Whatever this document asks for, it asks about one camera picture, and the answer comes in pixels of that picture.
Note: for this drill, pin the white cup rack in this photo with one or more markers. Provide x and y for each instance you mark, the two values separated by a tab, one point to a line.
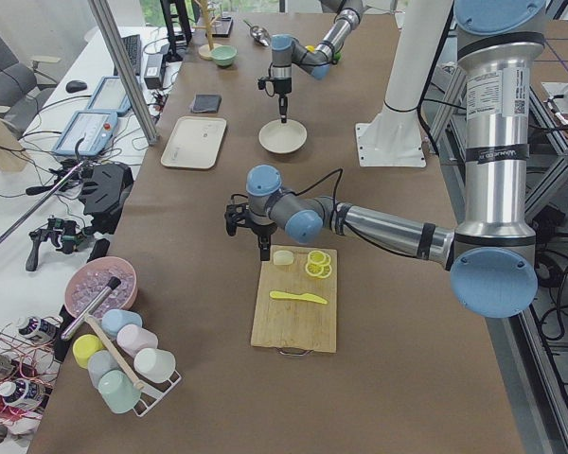
152	394

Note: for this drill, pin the cream rabbit serving tray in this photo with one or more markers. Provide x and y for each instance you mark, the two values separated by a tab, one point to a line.
194	142

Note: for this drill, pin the wooden cutting board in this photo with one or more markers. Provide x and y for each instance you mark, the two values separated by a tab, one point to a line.
296	325

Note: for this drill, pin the far blue teach pendant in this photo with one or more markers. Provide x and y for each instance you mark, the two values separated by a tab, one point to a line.
110	95

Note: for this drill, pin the black laptop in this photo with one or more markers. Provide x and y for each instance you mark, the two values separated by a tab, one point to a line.
134	48

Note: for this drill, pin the metal muddler black tip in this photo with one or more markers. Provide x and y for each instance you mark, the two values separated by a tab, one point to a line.
71	329

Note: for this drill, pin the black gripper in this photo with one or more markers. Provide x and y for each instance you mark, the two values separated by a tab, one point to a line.
282	88
262	229

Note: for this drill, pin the pink bowl with ice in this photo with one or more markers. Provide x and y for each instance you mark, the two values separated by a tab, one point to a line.
93	277

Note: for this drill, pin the yellow plastic knife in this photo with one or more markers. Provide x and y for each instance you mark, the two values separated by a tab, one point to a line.
305	297

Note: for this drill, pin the blue teach pendant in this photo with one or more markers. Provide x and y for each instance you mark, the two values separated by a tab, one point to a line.
110	95
87	133

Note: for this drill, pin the aluminium frame post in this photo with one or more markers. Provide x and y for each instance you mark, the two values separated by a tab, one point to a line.
111	36

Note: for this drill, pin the mint green bowl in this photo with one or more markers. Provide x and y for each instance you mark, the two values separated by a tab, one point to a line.
224	55

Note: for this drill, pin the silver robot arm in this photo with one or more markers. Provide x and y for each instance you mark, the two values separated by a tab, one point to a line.
287	51
392	200

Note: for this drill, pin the cream round plate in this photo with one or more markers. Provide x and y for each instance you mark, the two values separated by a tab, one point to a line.
282	138

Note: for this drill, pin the grey folded cloth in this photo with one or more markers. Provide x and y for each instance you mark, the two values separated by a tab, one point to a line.
205	104

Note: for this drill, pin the wooden cup tree stand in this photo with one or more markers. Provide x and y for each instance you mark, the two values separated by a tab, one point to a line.
209	17

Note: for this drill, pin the yellow cup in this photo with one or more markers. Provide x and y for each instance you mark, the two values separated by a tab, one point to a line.
84	347

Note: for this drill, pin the pink cup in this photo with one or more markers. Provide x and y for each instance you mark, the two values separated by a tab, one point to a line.
132	338

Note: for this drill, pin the white cup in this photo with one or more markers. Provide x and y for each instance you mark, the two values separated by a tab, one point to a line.
157	365

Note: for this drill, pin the metal scoop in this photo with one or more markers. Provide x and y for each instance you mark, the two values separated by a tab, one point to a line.
259	34

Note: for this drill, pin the blue cup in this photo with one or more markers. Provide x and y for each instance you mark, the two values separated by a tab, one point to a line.
115	319

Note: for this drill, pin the near blue teach pendant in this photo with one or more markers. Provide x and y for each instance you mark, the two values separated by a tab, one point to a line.
87	133

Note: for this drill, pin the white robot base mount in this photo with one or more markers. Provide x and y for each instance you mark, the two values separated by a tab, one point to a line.
393	137

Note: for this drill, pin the grey cup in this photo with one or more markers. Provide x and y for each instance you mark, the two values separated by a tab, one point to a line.
99	364

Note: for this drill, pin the lemon slices stack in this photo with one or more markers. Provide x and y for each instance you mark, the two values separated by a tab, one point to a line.
318	264

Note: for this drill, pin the mint green cup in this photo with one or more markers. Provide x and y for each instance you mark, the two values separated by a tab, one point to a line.
118	392

